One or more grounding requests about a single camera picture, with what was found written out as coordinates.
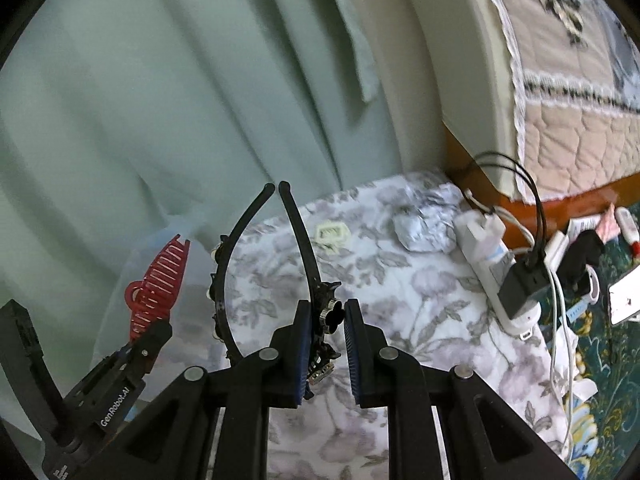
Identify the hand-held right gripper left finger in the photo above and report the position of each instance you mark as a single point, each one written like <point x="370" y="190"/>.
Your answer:
<point x="302" y="350"/>

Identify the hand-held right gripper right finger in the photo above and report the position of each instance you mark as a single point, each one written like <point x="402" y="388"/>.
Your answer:
<point x="354" y="350"/>

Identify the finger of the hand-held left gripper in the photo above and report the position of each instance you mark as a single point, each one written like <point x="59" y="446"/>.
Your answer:
<point x="152" y="345"/>
<point x="107" y="365"/>

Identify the red hair claw clip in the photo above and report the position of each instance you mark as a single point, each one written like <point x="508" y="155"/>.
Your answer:
<point x="155" y="280"/>

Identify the translucent blue plastic container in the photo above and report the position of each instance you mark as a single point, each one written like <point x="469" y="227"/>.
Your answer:
<point x="195" y="280"/>

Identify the black beaded headband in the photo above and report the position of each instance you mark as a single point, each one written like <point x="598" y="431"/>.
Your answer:
<point x="300" y="230"/>

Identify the white power strip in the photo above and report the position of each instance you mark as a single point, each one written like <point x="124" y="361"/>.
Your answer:
<point x="492" y="290"/>

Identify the white plug adapter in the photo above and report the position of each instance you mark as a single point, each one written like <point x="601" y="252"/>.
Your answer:
<point x="477" y="232"/>

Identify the black charger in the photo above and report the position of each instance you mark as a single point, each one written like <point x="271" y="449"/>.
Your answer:
<point x="522" y="285"/>

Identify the black pouch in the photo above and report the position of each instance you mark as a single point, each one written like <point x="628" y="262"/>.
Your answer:
<point x="580" y="260"/>

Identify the white smartwatch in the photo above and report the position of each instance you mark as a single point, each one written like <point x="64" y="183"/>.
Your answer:
<point x="590" y="285"/>

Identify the green floral rug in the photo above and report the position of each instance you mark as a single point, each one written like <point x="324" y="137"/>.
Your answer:
<point x="610" y="385"/>

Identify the pale green curtain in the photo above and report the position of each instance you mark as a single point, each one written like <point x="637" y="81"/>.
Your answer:
<point x="150" y="85"/>

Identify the white smartphone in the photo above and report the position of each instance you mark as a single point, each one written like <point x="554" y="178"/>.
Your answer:
<point x="625" y="295"/>

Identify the pink cloth scrap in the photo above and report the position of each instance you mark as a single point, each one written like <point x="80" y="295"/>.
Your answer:
<point x="607" y="225"/>

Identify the white red tube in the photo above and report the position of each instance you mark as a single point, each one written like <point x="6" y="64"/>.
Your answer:
<point x="627" y="230"/>

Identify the cream mattress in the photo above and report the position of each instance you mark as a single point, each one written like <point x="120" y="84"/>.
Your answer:
<point x="450" y="60"/>

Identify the pale sheer cloth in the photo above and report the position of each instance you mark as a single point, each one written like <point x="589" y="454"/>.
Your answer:
<point x="357" y="35"/>

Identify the beige quilted bedspread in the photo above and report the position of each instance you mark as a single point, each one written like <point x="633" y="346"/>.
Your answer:
<point x="575" y="85"/>

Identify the wooden bed frame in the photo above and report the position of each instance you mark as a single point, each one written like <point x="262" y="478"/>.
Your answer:
<point x="575" y="210"/>

